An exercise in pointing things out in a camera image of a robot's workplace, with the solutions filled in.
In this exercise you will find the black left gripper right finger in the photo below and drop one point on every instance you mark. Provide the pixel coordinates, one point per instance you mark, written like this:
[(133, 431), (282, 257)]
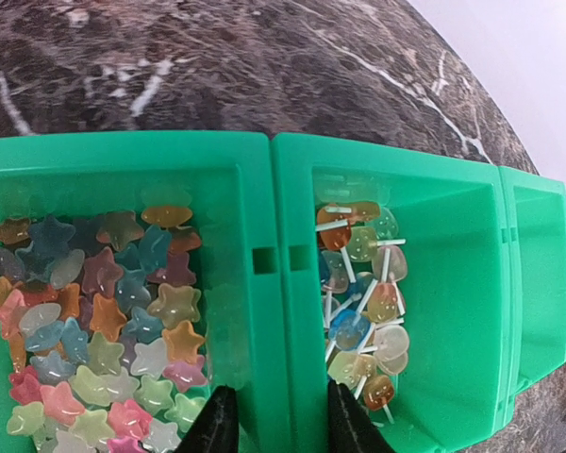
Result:
[(349, 428)]

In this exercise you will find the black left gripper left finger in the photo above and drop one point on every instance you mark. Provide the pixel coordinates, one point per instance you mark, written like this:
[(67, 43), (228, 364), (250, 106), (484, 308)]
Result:
[(217, 428)]

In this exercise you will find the green bin with lollipops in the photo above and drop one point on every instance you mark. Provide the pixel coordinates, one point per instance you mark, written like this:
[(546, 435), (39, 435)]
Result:
[(452, 218)]

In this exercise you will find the green bin with star candies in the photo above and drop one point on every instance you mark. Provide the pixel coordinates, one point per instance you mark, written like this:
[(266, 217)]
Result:
[(226, 180)]

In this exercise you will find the green bin with popsicle candies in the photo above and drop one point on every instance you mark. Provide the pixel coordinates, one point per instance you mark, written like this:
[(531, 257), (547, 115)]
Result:
[(536, 213)]

